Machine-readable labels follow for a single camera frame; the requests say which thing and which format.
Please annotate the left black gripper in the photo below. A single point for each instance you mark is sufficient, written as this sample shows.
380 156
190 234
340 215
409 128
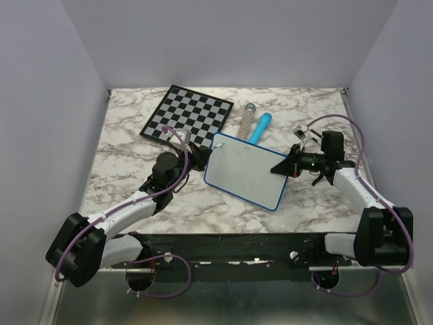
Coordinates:
199 156

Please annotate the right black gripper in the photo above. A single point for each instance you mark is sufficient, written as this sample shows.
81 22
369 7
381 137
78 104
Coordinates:
290 166

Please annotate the green white marker pen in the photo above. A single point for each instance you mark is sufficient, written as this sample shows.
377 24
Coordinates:
217 146

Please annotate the blue framed whiteboard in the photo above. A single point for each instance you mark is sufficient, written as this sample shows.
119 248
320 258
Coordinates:
243 170

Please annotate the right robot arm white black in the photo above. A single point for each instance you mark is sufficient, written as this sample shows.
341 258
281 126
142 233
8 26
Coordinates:
381 238

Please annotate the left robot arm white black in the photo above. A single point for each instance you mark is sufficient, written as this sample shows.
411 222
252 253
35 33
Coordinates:
84 245

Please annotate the black grey chessboard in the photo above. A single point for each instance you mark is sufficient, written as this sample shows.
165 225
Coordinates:
180 108

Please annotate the blue toy microphone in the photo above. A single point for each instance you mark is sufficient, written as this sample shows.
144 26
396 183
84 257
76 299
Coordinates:
263 123

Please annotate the glitter tube silver cap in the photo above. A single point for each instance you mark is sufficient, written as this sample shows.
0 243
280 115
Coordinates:
247 117

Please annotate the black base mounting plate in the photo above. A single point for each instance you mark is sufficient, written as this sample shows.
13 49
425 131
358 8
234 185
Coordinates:
208 257

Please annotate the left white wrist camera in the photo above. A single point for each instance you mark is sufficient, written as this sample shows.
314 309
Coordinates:
181 139

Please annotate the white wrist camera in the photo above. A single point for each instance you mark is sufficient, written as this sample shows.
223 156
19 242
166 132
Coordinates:
181 139
302 132

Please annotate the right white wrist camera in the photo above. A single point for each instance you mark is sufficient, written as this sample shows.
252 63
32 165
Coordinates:
302 132

